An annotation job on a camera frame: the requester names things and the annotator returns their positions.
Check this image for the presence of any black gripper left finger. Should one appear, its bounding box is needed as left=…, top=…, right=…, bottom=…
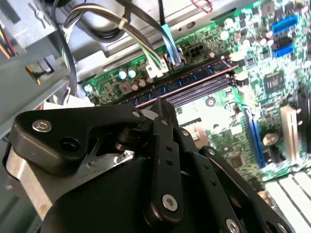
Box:
left=9, top=97, right=185, bottom=230

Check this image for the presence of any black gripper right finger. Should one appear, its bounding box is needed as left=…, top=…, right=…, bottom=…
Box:
left=170, top=121, right=296, bottom=233

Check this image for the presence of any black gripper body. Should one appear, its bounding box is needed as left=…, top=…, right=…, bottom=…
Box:
left=2, top=122, right=216, bottom=233

